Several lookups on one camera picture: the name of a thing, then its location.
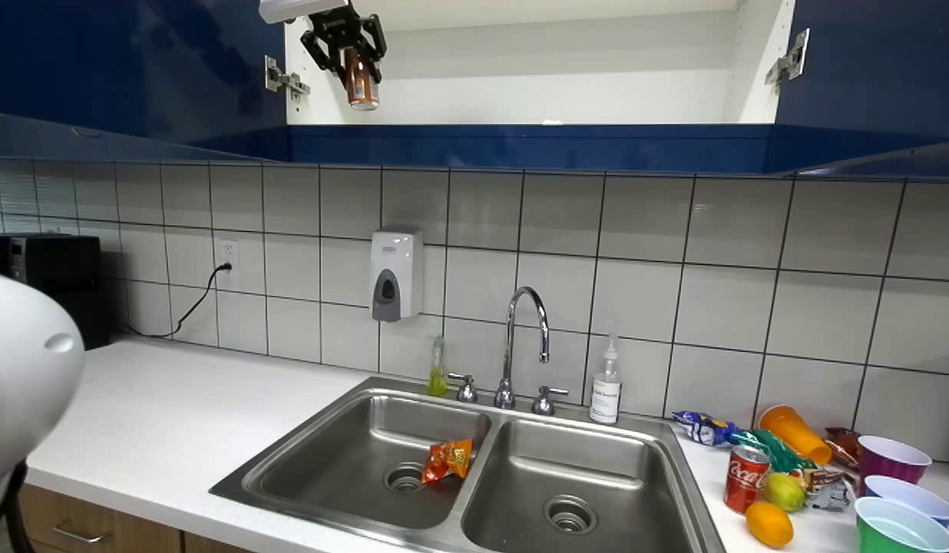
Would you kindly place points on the blue right cabinet door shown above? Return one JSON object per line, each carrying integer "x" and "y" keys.
{"x": 871, "y": 67}

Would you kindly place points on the blue plastic cup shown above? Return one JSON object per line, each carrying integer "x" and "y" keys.
{"x": 909, "y": 495}

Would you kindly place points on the blue upper cabinet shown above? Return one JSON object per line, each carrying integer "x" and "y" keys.
{"x": 587, "y": 86}

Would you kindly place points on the white wall outlet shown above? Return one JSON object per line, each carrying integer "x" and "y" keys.
{"x": 225, "y": 255}

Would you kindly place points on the clear hand soap bottle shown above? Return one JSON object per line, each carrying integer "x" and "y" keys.
{"x": 606, "y": 388}

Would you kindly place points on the blue left cabinet door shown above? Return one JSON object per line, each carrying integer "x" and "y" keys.
{"x": 161, "y": 68}

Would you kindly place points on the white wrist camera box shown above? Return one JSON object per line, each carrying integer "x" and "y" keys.
{"x": 290, "y": 10}

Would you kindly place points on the stainless steel double sink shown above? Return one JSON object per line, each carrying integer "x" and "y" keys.
{"x": 539, "y": 483}

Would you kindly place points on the orange fruit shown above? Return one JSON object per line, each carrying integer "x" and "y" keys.
{"x": 769, "y": 523}

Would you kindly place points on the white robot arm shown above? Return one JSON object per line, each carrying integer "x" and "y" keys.
{"x": 42, "y": 348}

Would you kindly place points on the orange snack wrapper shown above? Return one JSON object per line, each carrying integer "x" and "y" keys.
{"x": 446, "y": 460}

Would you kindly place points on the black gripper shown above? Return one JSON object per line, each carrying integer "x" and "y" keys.
{"x": 344, "y": 29}

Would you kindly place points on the green plastic cup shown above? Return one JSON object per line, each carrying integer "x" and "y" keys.
{"x": 885, "y": 526}

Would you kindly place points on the wooden lower cabinet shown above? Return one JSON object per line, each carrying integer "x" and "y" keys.
{"x": 57, "y": 523}

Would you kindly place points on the orange plastic cup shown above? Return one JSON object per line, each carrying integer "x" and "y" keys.
{"x": 789, "y": 427}

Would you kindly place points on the blue cabinet door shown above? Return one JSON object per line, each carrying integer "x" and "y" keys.
{"x": 161, "y": 68}
{"x": 871, "y": 67}

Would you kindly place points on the blue snack bag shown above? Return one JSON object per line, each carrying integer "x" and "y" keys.
{"x": 706, "y": 431}

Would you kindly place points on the red cola can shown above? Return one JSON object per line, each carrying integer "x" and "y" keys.
{"x": 744, "y": 478}

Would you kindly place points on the orange soda can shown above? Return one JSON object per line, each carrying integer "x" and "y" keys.
{"x": 360, "y": 82}

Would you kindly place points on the black microwave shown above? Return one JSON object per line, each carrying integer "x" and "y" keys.
{"x": 68, "y": 270}

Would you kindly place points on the purple plastic cup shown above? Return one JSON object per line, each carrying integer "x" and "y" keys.
{"x": 881, "y": 455}

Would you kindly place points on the chrome kitchen faucet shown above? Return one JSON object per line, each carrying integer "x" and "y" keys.
{"x": 516, "y": 363}

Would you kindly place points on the white wall soap dispenser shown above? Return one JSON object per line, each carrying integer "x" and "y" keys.
{"x": 398, "y": 275}

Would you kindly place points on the green apple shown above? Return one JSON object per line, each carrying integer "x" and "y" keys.
{"x": 783, "y": 491}

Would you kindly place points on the green dish soap bottle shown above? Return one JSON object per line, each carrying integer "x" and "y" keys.
{"x": 438, "y": 383}

